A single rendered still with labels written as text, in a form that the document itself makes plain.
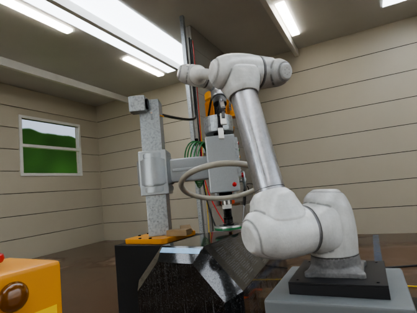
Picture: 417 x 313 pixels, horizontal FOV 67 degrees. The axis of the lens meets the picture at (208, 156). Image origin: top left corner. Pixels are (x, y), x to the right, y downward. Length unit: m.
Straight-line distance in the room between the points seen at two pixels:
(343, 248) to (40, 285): 0.89
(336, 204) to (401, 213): 5.89
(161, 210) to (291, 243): 2.08
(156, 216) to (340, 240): 2.10
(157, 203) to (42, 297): 2.54
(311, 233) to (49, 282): 0.76
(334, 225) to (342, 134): 5.93
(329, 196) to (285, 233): 0.22
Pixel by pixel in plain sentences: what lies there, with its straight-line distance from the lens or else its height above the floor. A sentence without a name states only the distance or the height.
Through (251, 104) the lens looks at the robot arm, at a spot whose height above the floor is 1.43.
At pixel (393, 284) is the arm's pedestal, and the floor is 0.80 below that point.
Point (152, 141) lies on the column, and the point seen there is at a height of 1.65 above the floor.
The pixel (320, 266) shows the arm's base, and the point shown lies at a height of 0.87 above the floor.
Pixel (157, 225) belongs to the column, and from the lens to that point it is 2.97.
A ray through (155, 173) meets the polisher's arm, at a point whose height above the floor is 1.34.
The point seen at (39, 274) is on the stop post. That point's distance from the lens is 0.44.
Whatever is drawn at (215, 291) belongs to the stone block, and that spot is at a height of 0.60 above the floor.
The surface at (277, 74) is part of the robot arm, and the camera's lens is 1.25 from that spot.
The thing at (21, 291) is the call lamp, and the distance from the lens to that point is 0.42.
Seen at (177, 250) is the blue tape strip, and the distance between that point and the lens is 2.04.
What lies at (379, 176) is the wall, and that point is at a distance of 6.91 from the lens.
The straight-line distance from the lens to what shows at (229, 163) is 1.51.
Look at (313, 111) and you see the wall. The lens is 7.11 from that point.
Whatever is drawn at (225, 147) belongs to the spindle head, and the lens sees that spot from 2.31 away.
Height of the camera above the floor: 1.15
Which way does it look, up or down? 6 degrees up
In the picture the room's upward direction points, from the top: 6 degrees counter-clockwise
